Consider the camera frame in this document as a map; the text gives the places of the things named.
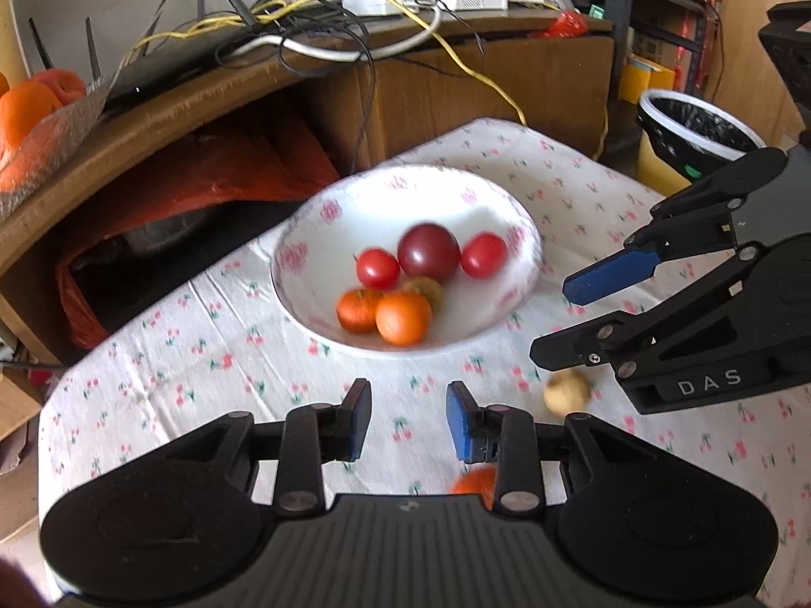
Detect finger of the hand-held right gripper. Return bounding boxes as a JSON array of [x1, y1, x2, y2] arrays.
[[563, 148, 787, 306], [531, 237, 811, 381]]

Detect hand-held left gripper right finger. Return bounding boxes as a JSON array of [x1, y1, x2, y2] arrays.
[[447, 382, 717, 514]]

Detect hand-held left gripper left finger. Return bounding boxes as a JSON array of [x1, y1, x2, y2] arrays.
[[107, 378, 373, 513]]

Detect brown kiwi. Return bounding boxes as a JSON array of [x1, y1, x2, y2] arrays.
[[402, 275, 445, 311], [543, 369, 592, 417]]

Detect orange tangerine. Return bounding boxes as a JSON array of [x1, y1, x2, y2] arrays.
[[375, 291, 433, 347], [451, 465, 498, 511], [336, 289, 385, 334]]

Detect small red tomato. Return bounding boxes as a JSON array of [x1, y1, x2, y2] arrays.
[[356, 249, 401, 290], [460, 232, 508, 279]]

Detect white floral bowl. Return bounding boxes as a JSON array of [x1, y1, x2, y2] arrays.
[[270, 165, 542, 359]]

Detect dark red plum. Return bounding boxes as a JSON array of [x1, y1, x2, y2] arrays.
[[397, 223, 461, 284]]

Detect yellow trash bin black liner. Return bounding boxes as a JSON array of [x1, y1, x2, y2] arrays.
[[635, 90, 767, 194]]

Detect cherry print tablecloth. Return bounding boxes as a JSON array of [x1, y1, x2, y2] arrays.
[[38, 117, 811, 608]]

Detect yellow box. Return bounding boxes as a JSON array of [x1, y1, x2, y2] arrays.
[[621, 57, 676, 105]]

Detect black metal rack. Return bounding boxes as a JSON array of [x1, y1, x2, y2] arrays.
[[475, 0, 717, 159]]

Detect wooden desk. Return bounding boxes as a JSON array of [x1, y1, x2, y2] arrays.
[[0, 9, 615, 368]]

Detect red plastic bag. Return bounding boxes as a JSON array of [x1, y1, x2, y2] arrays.
[[54, 123, 343, 349]]

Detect brown cardboard box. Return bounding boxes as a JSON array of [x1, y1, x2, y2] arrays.
[[0, 367, 47, 546]]

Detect white power strip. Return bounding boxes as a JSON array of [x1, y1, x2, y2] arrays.
[[342, 0, 422, 17]]

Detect black router with antennas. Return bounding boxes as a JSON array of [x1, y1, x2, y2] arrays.
[[25, 0, 318, 111]]

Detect oranges in plastic bag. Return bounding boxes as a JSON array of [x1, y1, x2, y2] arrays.
[[0, 72, 115, 219]]

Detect reddish orange fruit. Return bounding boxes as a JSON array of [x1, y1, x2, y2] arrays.
[[31, 68, 88, 105]]

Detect black cable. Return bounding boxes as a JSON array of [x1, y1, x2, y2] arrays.
[[279, 13, 381, 166]]

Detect white cable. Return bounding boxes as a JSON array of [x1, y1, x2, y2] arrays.
[[215, 3, 445, 64]]

